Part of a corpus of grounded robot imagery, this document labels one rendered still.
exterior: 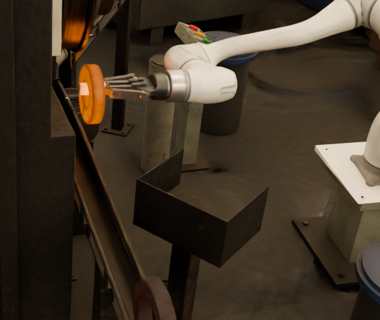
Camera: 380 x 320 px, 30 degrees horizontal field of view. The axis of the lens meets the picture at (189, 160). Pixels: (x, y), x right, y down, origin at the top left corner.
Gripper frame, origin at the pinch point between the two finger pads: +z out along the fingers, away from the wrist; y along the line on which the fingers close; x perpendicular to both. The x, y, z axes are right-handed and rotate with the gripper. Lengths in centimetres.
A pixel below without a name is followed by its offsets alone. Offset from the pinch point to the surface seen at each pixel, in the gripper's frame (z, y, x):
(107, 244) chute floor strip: 4.0, -36.5, -23.0
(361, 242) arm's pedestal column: -109, 2, -68
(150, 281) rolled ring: 6, -67, -8
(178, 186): -21.7, -16.3, -22.4
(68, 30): 7.1, 0.6, 15.8
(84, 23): 3.7, -0.6, 18.2
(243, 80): -105, 107, -52
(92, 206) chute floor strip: 4.0, -22.5, -21.7
